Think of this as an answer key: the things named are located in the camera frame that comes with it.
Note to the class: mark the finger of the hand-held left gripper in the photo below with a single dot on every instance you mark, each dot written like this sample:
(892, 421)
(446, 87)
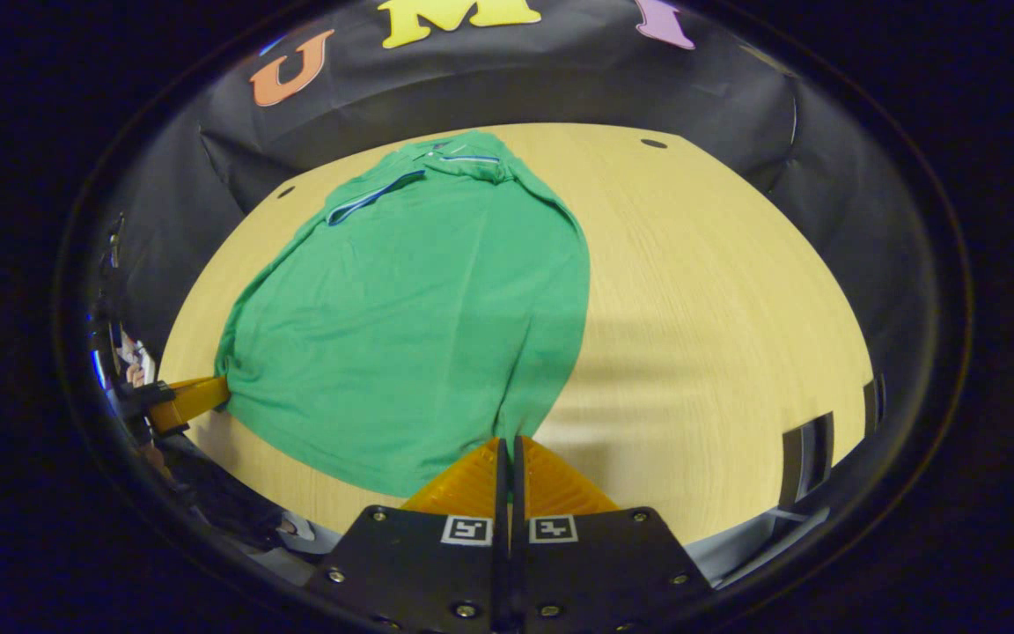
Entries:
(194, 401)

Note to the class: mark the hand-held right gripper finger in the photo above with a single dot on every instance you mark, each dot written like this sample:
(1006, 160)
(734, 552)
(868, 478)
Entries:
(518, 528)
(501, 528)

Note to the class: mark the green T-shirt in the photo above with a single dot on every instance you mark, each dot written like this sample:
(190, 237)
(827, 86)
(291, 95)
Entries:
(401, 335)

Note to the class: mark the black backdrop cloth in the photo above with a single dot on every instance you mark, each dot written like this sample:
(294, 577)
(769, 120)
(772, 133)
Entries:
(560, 88)

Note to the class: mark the dark furniture frame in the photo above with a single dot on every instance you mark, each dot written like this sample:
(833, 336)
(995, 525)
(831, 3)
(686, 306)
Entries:
(793, 467)

